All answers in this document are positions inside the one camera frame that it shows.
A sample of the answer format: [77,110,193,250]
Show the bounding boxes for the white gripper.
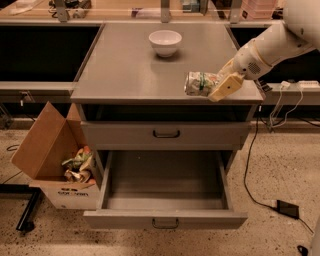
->
[208,41,272,102]

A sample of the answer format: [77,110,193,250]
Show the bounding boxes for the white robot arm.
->
[208,0,320,101]

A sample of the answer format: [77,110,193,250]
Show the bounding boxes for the grey metal drawer cabinet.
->
[70,22,264,231]

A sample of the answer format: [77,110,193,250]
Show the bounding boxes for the open grey bottom drawer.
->
[84,151,247,230]

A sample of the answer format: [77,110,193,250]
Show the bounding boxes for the closed grey upper drawer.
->
[81,121,250,150]

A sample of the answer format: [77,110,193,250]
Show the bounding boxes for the pink plastic container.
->
[240,0,276,20]

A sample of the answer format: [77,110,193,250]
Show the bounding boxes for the white ceramic bowl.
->
[149,30,182,57]

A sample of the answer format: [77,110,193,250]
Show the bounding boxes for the black power adapter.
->
[276,200,299,219]

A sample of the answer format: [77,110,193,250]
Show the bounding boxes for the crumpled wrappers in box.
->
[61,146,93,183]

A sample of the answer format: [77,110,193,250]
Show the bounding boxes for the brown cardboard box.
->
[11,103,100,210]

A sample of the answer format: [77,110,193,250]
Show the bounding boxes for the black metal stand leg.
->
[0,183,42,233]

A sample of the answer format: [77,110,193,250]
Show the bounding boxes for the black power cable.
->
[243,109,316,236]

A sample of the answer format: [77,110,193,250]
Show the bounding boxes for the white cables on shelf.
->
[268,79,320,129]

